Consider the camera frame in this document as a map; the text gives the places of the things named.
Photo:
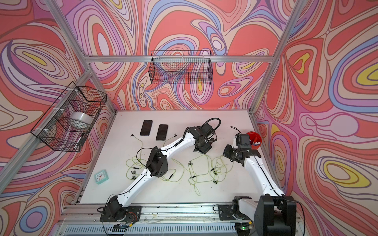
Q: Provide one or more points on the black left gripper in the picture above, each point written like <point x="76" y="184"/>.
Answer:
<point x="207" y="148"/>

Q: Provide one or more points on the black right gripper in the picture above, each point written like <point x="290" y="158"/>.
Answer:
<point x="227" y="153"/>

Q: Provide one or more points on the green earphone cable plug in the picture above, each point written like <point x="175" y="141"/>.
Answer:
<point x="204" y="169"/>

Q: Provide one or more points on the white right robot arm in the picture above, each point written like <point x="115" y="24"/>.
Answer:
<point x="274" y="214"/>

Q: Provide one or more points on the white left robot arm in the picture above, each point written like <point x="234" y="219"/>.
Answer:
<point x="117" y="205"/>

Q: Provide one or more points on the green earphones middle set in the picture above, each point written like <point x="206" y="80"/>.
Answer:
<point x="174" y="170"/>

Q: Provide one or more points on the green earphones set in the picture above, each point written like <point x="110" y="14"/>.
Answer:
<point x="136" y="164"/>
<point x="174" y="170"/>

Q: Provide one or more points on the green earphones left set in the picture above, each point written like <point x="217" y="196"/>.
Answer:
<point x="136" y="164"/>

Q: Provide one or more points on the red plastic cup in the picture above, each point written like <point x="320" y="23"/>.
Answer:
<point x="255" y="140"/>

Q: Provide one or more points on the black smartphone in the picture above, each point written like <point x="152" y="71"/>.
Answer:
<point x="162" y="132"/>

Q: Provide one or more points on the grey-edged smartphone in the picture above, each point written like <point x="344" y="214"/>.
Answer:
<point x="146" y="128"/>

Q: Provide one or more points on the mint alarm clock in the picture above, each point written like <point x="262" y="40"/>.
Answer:
<point x="101" y="177"/>

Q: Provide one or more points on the white tape roll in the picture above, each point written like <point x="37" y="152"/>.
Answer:
<point x="80" y="120"/>

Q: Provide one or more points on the back wire basket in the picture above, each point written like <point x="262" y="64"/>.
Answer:
<point x="181" y="67"/>

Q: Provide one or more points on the wire basket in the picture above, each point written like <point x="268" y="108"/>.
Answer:
<point x="55" y="131"/>
<point x="181" y="67"/>

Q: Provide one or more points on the left wire basket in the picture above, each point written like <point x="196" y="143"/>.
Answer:
<point x="55" y="131"/>

